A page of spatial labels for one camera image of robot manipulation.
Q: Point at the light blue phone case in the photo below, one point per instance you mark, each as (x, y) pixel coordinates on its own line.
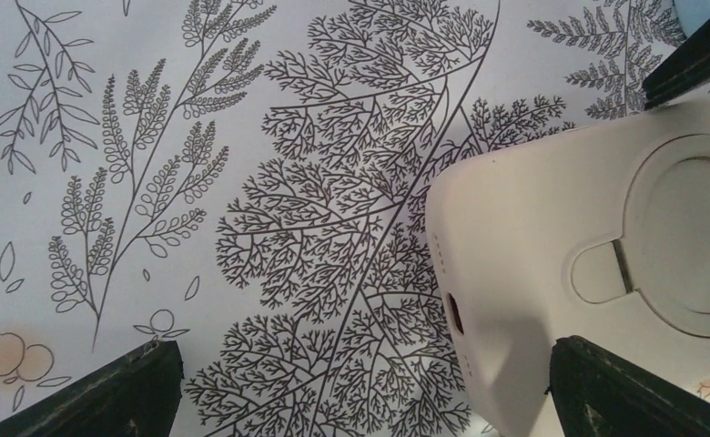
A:
(692, 14)

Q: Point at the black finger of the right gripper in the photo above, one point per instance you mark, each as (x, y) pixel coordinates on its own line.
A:
(686, 69)

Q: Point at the beige phone case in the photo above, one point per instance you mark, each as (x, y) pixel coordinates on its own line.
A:
(601, 232)

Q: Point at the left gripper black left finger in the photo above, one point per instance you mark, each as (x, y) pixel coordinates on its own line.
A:
(137, 394)

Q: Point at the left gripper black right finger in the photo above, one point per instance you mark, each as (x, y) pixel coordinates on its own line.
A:
(598, 393)

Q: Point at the floral patterned table mat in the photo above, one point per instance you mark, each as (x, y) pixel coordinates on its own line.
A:
(248, 178)

